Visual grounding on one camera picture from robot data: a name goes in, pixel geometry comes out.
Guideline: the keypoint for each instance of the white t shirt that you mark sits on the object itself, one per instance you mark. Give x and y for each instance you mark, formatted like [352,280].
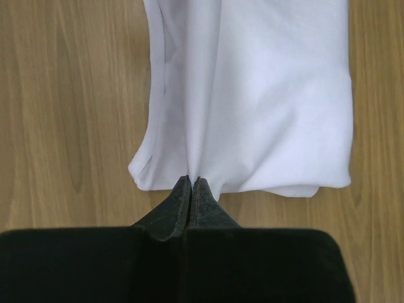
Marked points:
[249,95]

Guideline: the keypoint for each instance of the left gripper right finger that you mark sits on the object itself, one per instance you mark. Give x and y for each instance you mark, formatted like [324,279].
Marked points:
[204,211]

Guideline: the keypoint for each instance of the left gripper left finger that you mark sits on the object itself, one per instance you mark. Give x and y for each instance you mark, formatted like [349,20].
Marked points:
[169,219]

